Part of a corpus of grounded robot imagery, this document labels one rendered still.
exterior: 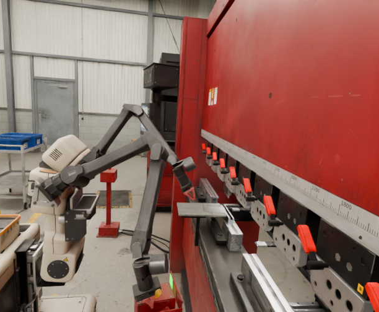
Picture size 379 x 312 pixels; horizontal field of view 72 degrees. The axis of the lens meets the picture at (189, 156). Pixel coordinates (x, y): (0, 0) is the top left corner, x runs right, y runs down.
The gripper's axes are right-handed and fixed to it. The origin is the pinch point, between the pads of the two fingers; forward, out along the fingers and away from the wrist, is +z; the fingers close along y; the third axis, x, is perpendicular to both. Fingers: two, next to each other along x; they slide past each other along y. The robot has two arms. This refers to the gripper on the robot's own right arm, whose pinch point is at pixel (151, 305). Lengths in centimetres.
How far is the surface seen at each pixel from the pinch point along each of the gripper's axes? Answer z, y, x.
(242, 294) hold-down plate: -1.7, 32.2, -14.0
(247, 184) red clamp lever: -39, 44, -7
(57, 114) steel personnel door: -88, -141, 783
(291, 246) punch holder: -32, 39, -37
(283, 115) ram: -64, 51, -23
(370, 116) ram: -66, 45, -54
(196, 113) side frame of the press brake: -57, 74, 127
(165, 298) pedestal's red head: 3.9, 6.0, 5.6
